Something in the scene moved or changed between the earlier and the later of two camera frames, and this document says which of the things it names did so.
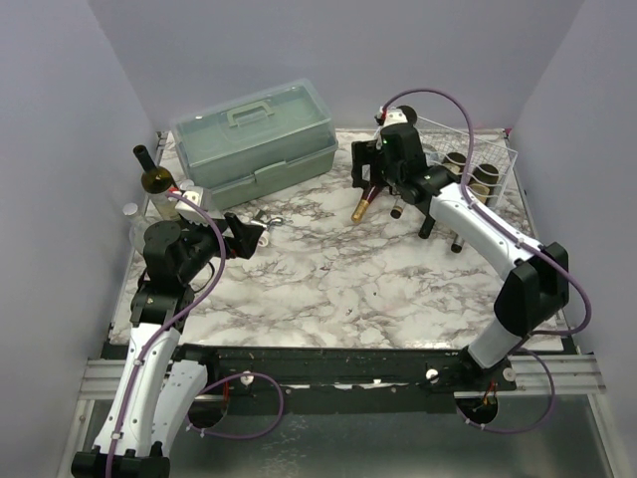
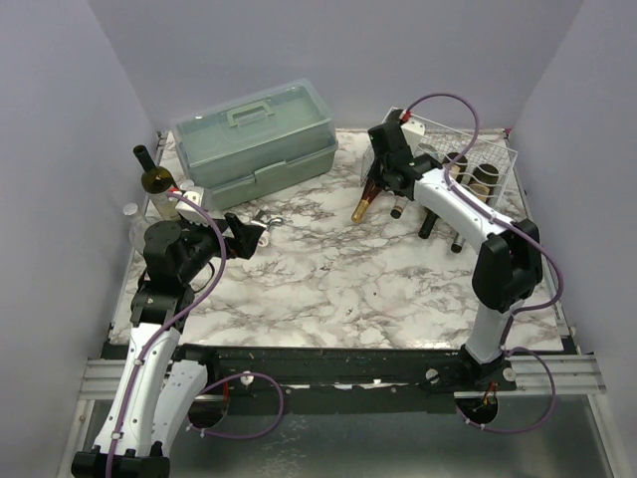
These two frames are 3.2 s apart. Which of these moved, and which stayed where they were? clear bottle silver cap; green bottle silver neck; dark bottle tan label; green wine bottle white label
Moved: dark bottle tan label
Stayed: green bottle silver neck; clear bottle silver cap; green wine bottle white label
